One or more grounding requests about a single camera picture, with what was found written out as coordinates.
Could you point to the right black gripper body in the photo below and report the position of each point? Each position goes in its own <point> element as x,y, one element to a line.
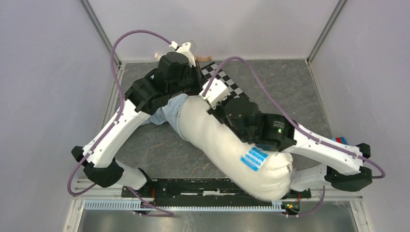
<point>220,112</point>

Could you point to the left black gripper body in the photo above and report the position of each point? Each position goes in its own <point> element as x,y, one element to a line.
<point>192,85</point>

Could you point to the light blue pillowcase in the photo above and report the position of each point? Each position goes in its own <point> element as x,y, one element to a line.
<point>169,113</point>

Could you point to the white pillow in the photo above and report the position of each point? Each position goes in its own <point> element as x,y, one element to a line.
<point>269,181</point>

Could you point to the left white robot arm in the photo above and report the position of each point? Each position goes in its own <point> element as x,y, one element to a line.
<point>140,102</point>

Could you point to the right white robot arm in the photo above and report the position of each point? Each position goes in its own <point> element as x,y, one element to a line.
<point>340,165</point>

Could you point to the blue white pillow label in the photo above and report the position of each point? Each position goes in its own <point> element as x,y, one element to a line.
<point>254,159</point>

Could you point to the black white checkerboard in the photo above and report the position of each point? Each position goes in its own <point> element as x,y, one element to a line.
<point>233,88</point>

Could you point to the wooden toy pieces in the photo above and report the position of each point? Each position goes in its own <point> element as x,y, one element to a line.
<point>202,59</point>

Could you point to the red blue green blocks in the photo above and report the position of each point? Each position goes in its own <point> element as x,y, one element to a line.
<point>341,140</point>

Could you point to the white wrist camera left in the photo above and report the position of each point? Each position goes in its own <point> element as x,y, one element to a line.
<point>187,49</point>

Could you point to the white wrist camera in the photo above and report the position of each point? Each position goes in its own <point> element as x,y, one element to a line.
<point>216,93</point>
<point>187,49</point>

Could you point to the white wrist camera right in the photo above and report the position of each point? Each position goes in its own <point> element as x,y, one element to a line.
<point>216,93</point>

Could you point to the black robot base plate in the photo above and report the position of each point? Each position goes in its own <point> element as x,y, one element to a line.
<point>197,192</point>

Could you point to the aluminium rail frame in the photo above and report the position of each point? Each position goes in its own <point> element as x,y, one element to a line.
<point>97,193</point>

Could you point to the white slotted cable duct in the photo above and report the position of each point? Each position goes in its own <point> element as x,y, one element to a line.
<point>137,205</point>

